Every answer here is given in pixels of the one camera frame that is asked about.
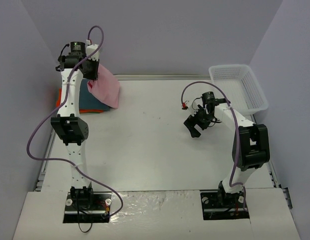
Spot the pink t-shirt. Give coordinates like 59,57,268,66
87,64,120,109

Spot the folded teal blue t-shirt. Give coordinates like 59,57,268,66
79,79,110,114

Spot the white foam front board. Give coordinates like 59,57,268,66
14,188,299,240

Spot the black cable loop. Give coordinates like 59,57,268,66
77,212,95,234

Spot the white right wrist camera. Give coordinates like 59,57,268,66
181,97,203,116

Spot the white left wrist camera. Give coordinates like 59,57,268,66
85,39,100,62

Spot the aluminium back table rail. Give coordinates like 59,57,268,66
113,73,211,81

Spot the white plastic basket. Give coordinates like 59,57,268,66
208,64,269,116

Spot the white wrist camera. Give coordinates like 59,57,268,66
181,97,203,116
85,39,100,62

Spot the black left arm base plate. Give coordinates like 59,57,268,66
63,192,112,224

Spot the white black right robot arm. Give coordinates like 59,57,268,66
183,91,270,207

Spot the folded orange t-shirt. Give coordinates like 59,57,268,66
55,87,106,115

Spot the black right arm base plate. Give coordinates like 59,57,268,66
200,190,250,221

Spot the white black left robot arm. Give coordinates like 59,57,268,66
50,39,99,211

